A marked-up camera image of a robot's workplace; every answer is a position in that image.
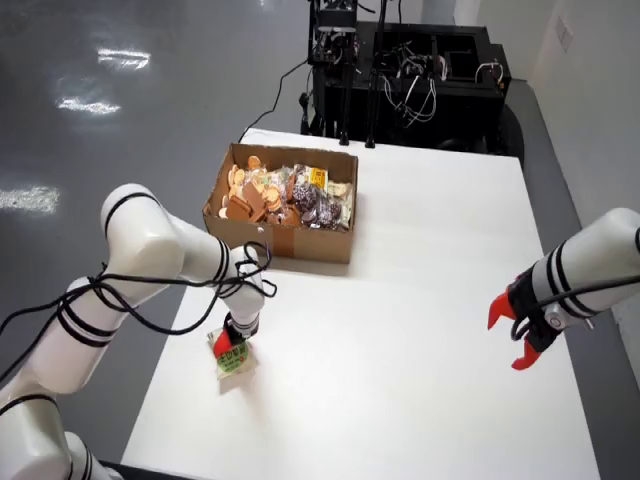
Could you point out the black electronics frame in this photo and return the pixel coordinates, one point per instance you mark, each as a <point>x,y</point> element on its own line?
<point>336,20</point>

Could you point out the green sunflower seed snack packet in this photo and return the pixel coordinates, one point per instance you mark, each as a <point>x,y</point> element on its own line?
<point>235,372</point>

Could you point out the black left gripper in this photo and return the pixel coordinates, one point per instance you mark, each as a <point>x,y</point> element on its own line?
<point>241,330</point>

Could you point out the brown square biscuit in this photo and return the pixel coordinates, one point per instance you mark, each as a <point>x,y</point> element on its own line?
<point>252,195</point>

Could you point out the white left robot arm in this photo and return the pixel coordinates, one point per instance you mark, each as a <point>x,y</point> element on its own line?
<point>150,240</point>

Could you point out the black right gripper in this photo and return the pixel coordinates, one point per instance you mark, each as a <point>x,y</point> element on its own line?
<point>530,310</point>

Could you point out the black equipment cart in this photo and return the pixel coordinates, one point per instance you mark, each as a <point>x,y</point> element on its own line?
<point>465,115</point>

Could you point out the large sprinkled chocolate cookie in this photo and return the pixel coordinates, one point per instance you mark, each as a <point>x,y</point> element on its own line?
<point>303,196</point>

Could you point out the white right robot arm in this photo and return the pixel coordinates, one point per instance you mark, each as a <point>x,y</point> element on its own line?
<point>590,260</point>

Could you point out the plain chocolate round cookie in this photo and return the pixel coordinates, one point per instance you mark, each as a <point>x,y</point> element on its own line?
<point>308,217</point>

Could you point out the yellow snack packet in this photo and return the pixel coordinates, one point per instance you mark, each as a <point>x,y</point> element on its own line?
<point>318,177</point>

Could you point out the white green snack packet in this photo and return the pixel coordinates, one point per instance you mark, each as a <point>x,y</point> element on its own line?
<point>340,189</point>

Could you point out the sprinkled chocolate round cookie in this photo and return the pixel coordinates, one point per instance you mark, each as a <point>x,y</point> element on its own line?
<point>328,214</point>

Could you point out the black stand pole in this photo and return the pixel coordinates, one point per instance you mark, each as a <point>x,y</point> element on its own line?
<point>371,115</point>
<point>345,110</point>

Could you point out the brown cardboard box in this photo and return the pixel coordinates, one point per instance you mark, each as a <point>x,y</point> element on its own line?
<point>310,245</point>

